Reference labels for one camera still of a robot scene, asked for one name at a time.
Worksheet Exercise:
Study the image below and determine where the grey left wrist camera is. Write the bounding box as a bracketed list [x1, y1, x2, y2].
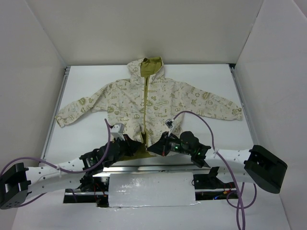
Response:
[110, 123, 125, 140]

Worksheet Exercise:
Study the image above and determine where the white foam board cover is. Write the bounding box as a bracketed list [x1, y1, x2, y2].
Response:
[108, 172, 197, 207]

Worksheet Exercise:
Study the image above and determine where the cream green printed hooded jacket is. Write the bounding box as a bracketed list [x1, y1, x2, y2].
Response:
[55, 57, 243, 147]

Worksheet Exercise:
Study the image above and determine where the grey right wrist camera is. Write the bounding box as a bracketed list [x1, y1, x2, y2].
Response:
[165, 119, 175, 136]

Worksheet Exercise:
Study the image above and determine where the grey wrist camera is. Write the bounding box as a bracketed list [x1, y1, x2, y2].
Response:
[110, 123, 125, 140]
[165, 119, 175, 136]

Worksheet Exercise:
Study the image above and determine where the aluminium right frame rail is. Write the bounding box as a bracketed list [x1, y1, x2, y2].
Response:
[229, 63, 270, 147]

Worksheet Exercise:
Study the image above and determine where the aluminium left frame rail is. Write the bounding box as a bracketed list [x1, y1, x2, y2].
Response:
[41, 66, 71, 160]

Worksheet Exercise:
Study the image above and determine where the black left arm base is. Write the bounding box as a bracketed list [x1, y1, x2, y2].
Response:
[78, 175, 110, 207]

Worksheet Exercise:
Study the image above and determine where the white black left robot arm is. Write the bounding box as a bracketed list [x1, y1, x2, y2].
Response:
[0, 135, 141, 210]

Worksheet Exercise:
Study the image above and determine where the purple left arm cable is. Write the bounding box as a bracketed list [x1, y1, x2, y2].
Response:
[0, 118, 113, 207]

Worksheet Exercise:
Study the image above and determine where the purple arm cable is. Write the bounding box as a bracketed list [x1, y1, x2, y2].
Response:
[0, 118, 113, 207]
[172, 110, 258, 230]

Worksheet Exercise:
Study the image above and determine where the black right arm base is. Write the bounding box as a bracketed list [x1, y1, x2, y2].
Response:
[191, 167, 235, 190]

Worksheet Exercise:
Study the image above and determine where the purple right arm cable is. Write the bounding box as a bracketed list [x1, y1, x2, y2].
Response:
[172, 110, 258, 230]

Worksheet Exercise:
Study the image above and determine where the aluminium frame rail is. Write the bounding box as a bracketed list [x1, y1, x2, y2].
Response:
[41, 66, 71, 160]
[229, 63, 270, 147]

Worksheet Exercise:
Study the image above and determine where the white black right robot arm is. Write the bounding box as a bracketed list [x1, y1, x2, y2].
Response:
[148, 131, 287, 194]

